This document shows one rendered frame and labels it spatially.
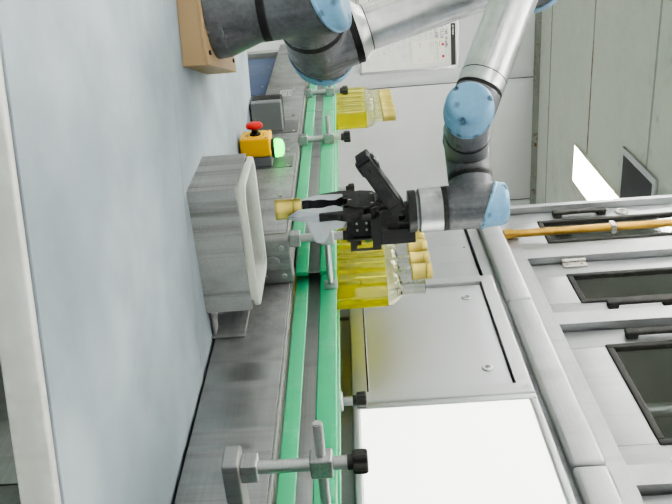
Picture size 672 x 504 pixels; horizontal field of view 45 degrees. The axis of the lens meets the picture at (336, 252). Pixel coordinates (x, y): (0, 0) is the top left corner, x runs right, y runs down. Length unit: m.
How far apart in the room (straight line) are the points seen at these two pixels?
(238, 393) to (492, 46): 0.67
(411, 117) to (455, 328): 6.04
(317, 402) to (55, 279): 0.61
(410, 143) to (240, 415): 6.66
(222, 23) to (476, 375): 0.80
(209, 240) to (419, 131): 6.50
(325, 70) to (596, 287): 0.88
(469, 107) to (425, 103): 6.44
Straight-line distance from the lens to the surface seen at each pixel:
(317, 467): 0.98
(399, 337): 1.73
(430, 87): 7.66
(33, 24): 0.78
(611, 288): 2.02
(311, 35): 1.42
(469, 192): 1.36
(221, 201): 1.30
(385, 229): 1.37
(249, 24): 1.40
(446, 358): 1.66
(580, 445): 1.46
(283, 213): 1.36
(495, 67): 1.32
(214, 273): 1.36
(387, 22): 1.52
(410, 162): 7.85
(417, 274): 1.69
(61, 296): 0.77
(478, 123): 1.26
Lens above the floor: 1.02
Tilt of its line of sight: 2 degrees down
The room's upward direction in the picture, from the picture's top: 86 degrees clockwise
